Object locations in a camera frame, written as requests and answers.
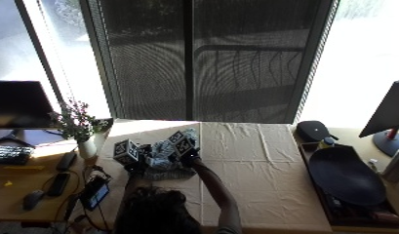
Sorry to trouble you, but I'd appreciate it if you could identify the large dark oval plate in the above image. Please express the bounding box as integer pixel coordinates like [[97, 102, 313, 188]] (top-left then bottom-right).
[[309, 145, 387, 207]]

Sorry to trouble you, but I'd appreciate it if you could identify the black computer monitor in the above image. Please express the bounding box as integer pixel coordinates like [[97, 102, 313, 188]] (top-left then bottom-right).
[[0, 80, 62, 129]]

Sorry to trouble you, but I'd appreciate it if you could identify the dark window screen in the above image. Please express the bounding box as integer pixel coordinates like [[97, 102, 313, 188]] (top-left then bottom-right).
[[78, 0, 341, 125]]

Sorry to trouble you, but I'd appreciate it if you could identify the grey computer mouse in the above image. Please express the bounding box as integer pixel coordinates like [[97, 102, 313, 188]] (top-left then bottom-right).
[[22, 189, 46, 212]]

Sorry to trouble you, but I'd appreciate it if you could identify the beige tablecloth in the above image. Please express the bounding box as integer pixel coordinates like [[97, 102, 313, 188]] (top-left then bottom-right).
[[71, 119, 334, 234]]

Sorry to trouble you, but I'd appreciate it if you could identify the purple flower bouquet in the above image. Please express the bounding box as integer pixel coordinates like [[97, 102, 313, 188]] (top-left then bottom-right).
[[49, 98, 111, 143]]

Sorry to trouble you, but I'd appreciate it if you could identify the black keyboard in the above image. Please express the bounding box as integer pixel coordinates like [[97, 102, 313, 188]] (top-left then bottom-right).
[[0, 144, 35, 166]]

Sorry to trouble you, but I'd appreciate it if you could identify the person's left hand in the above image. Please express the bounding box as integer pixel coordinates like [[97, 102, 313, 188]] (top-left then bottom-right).
[[123, 143, 155, 176]]

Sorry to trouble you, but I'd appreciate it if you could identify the white marker cube on right glove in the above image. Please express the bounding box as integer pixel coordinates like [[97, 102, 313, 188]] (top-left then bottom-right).
[[167, 130, 197, 157]]

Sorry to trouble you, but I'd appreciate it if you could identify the black remote control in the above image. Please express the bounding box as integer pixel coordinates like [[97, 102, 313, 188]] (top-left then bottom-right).
[[55, 151, 78, 173]]

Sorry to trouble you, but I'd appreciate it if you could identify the smartphone with lit screen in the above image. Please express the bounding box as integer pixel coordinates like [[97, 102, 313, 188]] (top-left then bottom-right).
[[78, 176, 111, 212]]

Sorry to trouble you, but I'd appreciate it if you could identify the small bottle with yellow label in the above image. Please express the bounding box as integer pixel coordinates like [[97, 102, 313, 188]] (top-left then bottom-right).
[[318, 136, 337, 150]]

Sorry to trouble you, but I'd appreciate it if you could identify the blue and white patterned cloth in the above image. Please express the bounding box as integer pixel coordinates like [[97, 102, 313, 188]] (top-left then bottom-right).
[[139, 127, 202, 181]]

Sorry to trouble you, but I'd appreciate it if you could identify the white marker cube on glove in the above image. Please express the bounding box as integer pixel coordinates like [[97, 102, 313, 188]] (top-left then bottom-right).
[[167, 130, 197, 157], [113, 138, 141, 166]]

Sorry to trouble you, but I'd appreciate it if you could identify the white vase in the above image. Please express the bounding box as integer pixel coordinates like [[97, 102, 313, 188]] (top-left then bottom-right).
[[77, 135, 99, 160]]

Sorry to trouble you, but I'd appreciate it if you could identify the silver metal bottle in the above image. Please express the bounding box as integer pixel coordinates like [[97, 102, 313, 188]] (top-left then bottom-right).
[[381, 148, 399, 184]]

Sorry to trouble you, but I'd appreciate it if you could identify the black pouch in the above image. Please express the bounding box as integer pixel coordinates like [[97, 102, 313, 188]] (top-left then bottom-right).
[[295, 120, 333, 143]]

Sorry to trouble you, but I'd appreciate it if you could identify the the person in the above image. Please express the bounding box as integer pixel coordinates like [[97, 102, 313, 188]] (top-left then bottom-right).
[[114, 186, 243, 234]]

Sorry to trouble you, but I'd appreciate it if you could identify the white marker cube on left glove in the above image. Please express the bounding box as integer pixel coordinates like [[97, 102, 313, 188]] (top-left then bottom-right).
[[113, 138, 141, 166]]

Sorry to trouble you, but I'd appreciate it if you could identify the dark wooden tray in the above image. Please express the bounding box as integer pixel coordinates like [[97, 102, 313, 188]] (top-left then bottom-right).
[[298, 141, 399, 229]]

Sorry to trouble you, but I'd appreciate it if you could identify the person's right hand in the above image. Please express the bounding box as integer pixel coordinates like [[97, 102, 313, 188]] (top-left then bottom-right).
[[177, 145, 203, 168]]

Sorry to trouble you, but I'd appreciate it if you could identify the black smartphone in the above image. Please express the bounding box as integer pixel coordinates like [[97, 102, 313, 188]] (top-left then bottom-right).
[[47, 172, 73, 197]]

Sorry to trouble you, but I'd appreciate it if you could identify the dark monitor with red stand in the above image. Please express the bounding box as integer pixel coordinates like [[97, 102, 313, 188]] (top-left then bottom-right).
[[358, 78, 399, 158]]

